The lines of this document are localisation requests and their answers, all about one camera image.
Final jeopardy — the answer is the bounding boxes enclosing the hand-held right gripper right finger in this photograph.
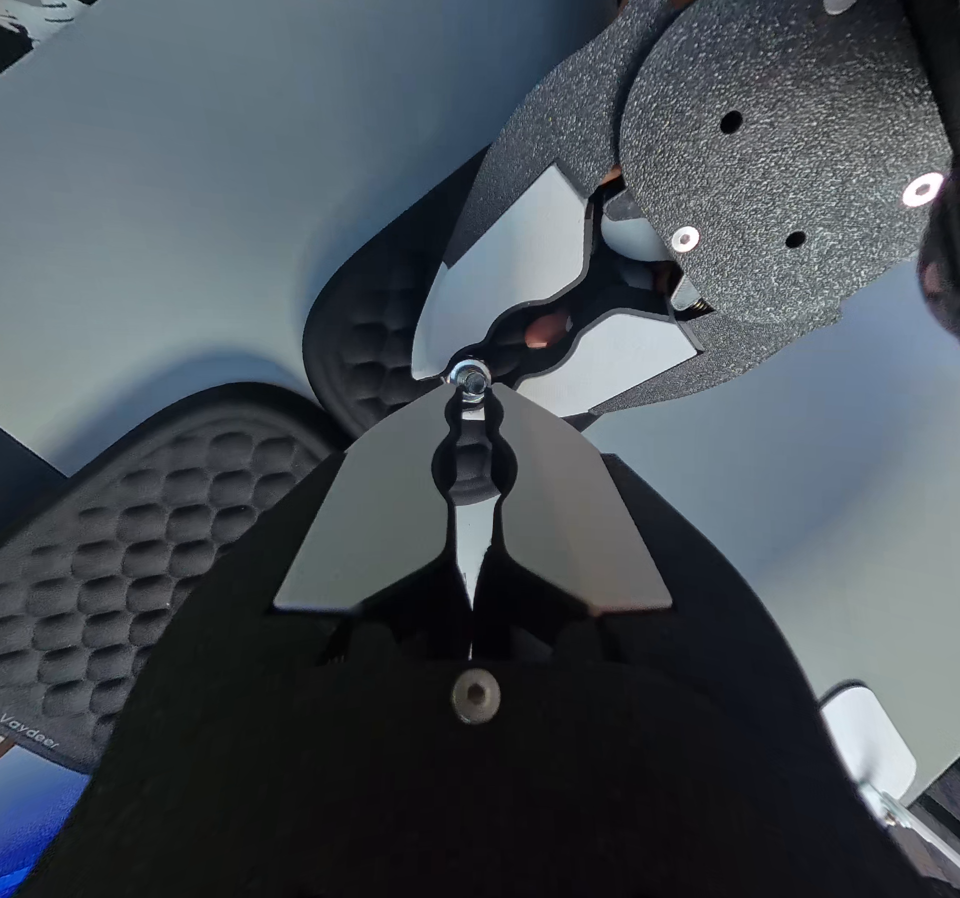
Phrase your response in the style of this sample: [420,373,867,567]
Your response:
[486,386,674,616]

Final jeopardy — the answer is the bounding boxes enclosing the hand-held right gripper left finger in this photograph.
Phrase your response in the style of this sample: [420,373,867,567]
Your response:
[273,388,460,612]

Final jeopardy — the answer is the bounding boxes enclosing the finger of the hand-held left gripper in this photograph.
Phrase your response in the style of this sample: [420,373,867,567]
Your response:
[409,163,624,383]
[487,309,706,419]

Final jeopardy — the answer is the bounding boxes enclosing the silver hex nut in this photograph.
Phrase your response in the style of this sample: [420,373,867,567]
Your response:
[447,358,492,398]

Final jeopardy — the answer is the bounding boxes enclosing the blue plastic bin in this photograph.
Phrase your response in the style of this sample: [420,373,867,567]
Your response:
[0,748,91,898]

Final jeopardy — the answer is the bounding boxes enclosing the black honeycomb wrist rest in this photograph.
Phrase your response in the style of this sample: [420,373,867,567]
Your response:
[0,382,354,772]
[302,152,489,438]

